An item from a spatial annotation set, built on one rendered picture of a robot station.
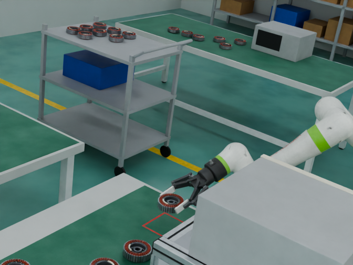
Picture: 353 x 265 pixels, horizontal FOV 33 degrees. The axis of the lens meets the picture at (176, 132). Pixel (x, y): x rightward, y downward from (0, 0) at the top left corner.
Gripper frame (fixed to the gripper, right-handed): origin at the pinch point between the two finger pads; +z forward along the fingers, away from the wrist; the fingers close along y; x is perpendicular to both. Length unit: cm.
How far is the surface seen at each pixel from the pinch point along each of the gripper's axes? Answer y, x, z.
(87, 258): 7.9, -9.8, 41.3
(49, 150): -82, -1, 25
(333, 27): -380, 280, -411
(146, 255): 18.3, -2.6, 23.0
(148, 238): 4.9, 4.4, 16.9
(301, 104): -250, 239, -243
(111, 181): -42.8, 7.4, 11.2
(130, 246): 10.2, -3.4, 25.4
